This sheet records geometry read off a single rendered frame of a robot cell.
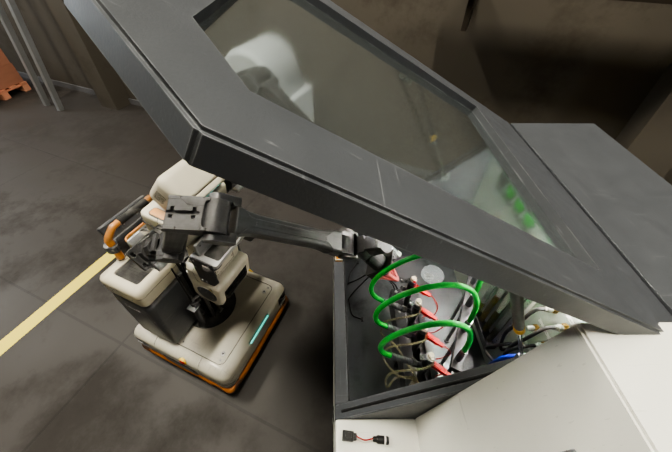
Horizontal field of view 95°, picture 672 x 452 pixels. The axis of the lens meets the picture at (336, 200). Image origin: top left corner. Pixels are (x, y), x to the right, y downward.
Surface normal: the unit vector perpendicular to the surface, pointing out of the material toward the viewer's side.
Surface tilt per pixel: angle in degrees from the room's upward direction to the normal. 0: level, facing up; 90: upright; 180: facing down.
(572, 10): 90
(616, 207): 0
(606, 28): 90
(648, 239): 0
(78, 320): 0
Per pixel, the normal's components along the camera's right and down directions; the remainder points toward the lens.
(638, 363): 0.01, -0.73
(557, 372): -0.97, -0.18
